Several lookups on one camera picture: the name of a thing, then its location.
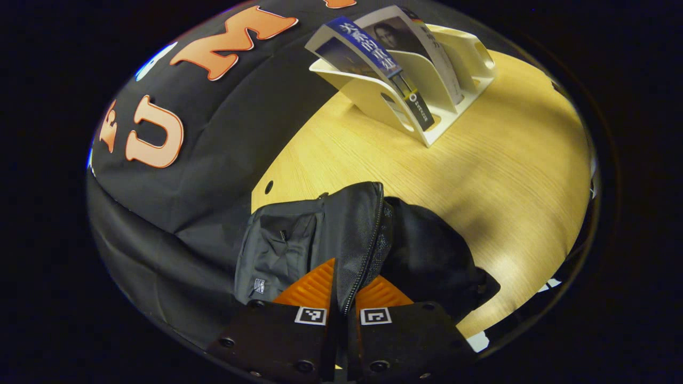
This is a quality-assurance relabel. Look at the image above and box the white plastic bookshelf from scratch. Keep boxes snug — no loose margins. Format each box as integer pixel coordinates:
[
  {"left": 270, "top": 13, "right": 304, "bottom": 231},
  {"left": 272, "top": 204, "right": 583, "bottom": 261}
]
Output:
[{"left": 308, "top": 24, "right": 497, "bottom": 148}]

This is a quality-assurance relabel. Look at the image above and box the black schoolbag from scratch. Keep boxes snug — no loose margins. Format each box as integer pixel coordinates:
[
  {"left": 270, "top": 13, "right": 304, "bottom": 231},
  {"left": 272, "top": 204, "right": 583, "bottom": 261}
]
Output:
[{"left": 234, "top": 181, "right": 502, "bottom": 323}]

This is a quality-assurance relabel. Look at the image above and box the portrait cover book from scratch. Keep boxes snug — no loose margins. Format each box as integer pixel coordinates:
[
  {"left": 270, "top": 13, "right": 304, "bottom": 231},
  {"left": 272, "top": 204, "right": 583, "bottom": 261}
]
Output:
[{"left": 353, "top": 5, "right": 465, "bottom": 106}]

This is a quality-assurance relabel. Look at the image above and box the blue cover book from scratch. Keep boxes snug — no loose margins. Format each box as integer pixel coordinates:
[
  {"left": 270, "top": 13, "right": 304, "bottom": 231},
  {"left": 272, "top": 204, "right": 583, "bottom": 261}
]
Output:
[{"left": 304, "top": 16, "right": 435, "bottom": 132}]

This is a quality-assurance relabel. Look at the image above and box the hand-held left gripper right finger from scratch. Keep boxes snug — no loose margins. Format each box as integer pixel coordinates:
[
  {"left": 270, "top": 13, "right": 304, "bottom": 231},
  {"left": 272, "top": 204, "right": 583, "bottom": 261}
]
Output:
[{"left": 347, "top": 275, "right": 478, "bottom": 382}]

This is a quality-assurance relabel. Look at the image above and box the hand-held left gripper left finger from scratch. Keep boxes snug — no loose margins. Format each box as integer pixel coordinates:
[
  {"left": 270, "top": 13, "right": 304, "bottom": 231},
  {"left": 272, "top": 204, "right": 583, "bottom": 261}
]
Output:
[{"left": 205, "top": 258, "right": 339, "bottom": 382}]

